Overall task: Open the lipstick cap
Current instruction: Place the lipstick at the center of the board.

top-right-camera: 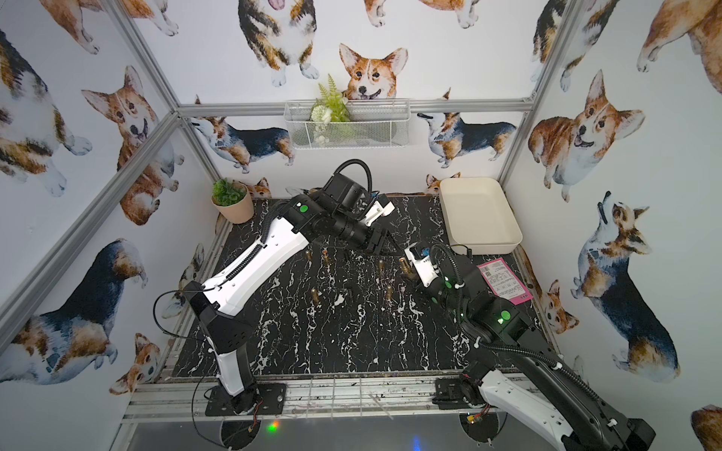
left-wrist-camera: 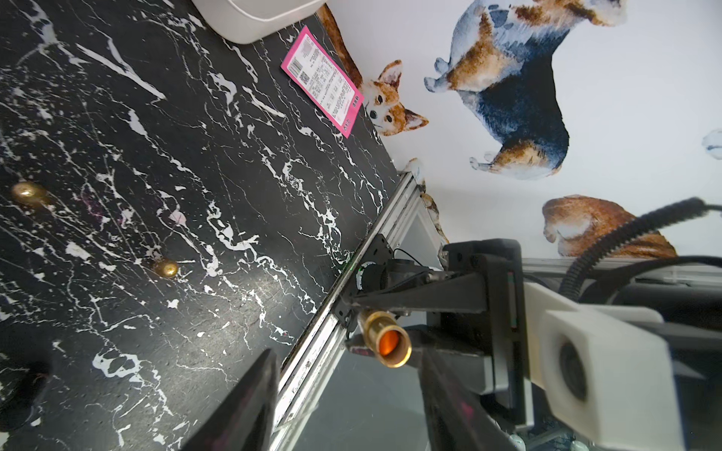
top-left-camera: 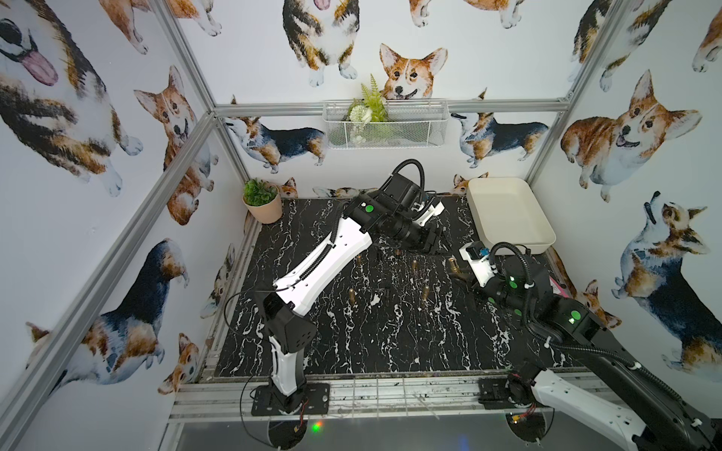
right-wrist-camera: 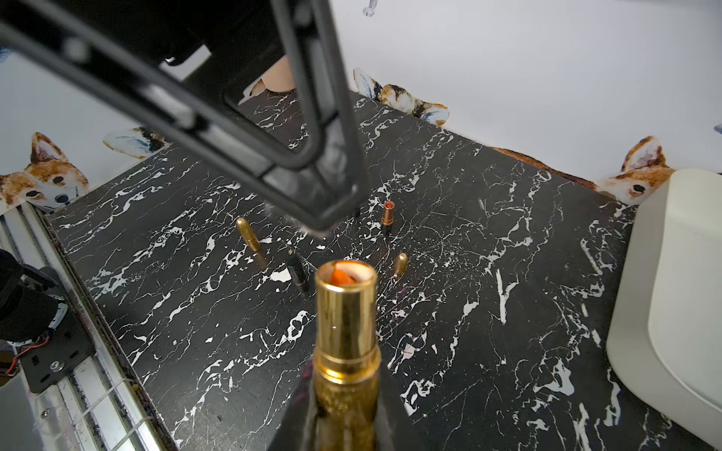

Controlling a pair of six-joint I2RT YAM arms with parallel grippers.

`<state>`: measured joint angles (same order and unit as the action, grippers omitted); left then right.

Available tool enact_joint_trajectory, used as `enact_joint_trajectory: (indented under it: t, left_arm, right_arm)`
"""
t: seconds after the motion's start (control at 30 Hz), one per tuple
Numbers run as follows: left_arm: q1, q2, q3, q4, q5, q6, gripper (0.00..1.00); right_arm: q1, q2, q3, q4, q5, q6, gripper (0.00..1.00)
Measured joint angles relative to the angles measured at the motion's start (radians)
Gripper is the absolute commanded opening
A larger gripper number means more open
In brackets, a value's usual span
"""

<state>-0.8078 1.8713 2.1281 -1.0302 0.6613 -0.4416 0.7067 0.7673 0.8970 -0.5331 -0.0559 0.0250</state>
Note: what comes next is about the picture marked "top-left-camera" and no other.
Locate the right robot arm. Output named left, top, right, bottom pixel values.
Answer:
left=460, top=242, right=721, bottom=450

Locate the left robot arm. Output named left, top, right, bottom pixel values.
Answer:
left=256, top=159, right=445, bottom=401

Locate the pink label card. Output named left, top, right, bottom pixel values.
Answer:
left=549, top=276, right=569, bottom=298

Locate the cream rectangular tray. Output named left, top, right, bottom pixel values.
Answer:
left=466, top=178, right=557, bottom=255

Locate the artificial fern with flower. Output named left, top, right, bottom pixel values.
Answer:
left=344, top=75, right=391, bottom=147

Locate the potted green plant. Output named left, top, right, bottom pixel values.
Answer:
left=243, top=179, right=282, bottom=225

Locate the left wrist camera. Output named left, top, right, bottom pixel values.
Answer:
left=414, top=201, right=445, bottom=227

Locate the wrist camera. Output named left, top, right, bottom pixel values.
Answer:
left=414, top=201, right=445, bottom=227
left=459, top=242, right=496, bottom=288

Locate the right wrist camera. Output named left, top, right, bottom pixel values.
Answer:
left=459, top=242, right=496, bottom=288

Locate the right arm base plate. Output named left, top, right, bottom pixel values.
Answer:
left=477, top=378, right=547, bottom=410

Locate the white wire wall basket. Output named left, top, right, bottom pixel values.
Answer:
left=323, top=100, right=450, bottom=150

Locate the aluminium front rail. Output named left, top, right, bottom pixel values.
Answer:
left=167, top=374, right=636, bottom=424

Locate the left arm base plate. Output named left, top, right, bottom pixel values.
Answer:
left=251, top=383, right=331, bottom=416

